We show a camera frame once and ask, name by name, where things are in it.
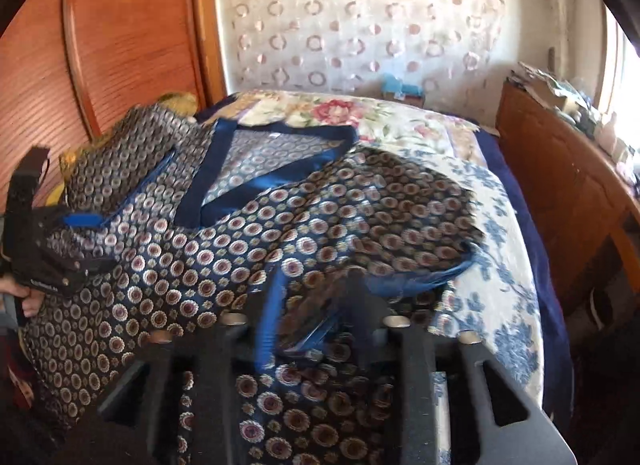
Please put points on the blue tissue box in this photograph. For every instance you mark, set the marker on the blue tissue box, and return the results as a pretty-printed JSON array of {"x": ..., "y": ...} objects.
[{"x": 400, "y": 87}]

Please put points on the navy blue bed cover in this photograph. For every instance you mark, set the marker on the navy blue bed cover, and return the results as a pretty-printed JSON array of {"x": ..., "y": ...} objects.
[{"x": 530, "y": 205}]

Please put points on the window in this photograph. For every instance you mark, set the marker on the window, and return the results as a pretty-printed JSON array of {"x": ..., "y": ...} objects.
[{"x": 627, "y": 95}]

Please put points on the blue floral bedsheet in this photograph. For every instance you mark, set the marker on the blue floral bedsheet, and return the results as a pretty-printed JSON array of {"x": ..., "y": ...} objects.
[{"x": 505, "y": 265}]

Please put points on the wooden cabinet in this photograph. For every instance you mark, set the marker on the wooden cabinet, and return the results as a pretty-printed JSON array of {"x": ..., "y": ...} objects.
[{"x": 560, "y": 180}]

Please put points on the person's left hand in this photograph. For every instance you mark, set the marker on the person's left hand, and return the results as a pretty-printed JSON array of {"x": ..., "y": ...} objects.
[{"x": 20, "y": 295}]

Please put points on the pink floral quilt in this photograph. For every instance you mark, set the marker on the pink floral quilt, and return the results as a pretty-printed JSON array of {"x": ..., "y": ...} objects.
[{"x": 340, "y": 112}]

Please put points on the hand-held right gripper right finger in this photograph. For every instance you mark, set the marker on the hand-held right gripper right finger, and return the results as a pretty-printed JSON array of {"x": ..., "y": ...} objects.
[{"x": 415, "y": 385}]

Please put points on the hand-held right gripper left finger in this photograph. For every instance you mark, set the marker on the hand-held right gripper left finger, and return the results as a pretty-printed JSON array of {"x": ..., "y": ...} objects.
[{"x": 215, "y": 385}]

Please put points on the navy medallion-patterned garment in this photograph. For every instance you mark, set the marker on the navy medallion-patterned garment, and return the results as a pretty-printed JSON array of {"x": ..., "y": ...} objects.
[{"x": 225, "y": 255}]

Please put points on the white circle-patterned curtain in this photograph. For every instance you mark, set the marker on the white circle-patterned curtain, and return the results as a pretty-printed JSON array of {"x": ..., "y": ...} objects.
[{"x": 350, "y": 20}]

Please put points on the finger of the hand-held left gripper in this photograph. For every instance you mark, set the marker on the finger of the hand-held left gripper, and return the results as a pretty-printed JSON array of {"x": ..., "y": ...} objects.
[
  {"x": 30, "y": 175},
  {"x": 80, "y": 245}
]

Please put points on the wooden wardrobe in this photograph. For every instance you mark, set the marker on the wooden wardrobe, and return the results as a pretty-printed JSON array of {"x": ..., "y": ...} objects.
[{"x": 125, "y": 35}]

